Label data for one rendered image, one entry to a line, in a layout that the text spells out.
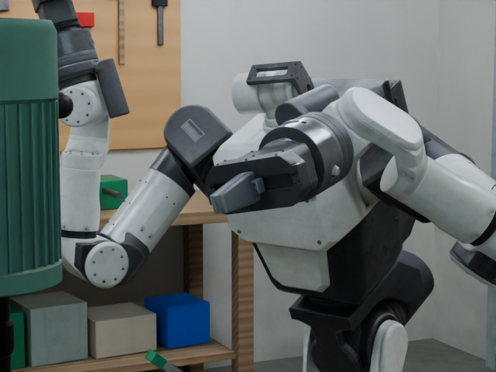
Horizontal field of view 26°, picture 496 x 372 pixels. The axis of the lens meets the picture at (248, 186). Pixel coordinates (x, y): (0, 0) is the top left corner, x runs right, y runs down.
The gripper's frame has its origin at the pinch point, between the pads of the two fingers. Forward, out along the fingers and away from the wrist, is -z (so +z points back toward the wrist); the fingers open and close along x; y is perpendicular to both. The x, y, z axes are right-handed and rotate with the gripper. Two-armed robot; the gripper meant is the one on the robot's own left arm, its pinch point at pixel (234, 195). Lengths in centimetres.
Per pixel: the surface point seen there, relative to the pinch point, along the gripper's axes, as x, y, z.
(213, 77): 235, -14, 301
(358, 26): 196, -12, 370
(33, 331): 258, -83, 176
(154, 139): 252, -32, 269
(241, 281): 203, -92, 240
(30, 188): 23.7, 5.2, -5.1
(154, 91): 248, -12, 274
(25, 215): 24.4, 2.5, -6.5
